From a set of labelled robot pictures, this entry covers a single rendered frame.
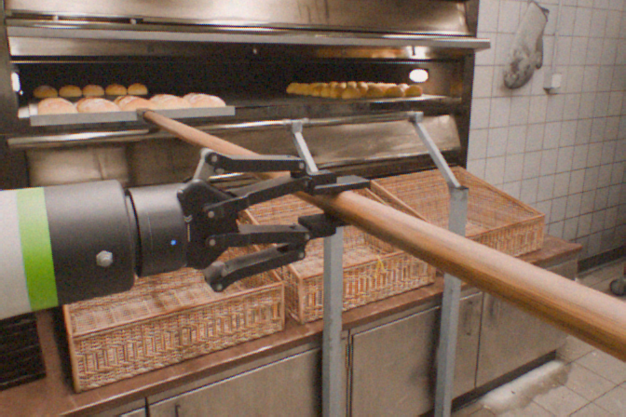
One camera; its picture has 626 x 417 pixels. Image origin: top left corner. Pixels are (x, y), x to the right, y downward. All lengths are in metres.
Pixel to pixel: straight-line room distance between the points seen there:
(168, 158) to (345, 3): 0.90
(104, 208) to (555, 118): 2.79
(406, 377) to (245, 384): 0.62
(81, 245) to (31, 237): 0.03
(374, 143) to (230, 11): 0.81
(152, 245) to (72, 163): 1.27
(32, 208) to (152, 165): 1.30
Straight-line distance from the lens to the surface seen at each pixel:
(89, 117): 1.43
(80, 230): 0.38
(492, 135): 2.60
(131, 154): 1.67
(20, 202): 0.39
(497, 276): 0.34
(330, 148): 1.94
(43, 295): 0.39
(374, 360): 1.66
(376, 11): 2.06
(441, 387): 1.89
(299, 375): 1.50
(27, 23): 1.47
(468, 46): 2.19
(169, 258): 0.40
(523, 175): 2.88
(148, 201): 0.40
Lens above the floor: 1.33
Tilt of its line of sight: 14 degrees down
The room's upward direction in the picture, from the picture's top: straight up
